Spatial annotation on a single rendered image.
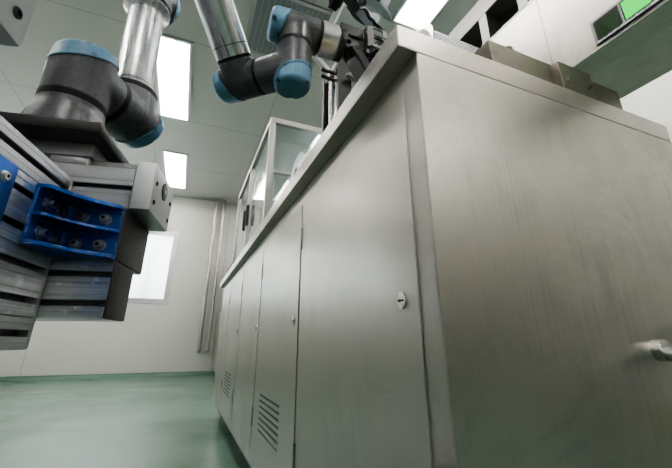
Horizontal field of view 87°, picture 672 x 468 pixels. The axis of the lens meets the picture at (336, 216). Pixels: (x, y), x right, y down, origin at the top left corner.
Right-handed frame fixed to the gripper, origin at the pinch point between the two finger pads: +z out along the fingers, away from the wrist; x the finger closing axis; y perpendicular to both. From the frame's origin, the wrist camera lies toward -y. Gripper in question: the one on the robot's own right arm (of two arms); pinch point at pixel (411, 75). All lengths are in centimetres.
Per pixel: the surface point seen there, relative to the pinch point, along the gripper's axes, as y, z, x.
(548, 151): -34.0, 5.0, -25.9
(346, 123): -23.0, -20.5, -6.0
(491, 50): -8.7, 4.3, -20.0
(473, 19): 51, 41, 14
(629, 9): 8.8, 39.7, -28.6
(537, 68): -8.7, 16.7, -20.0
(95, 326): -40, -157, 556
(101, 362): -88, -140, 556
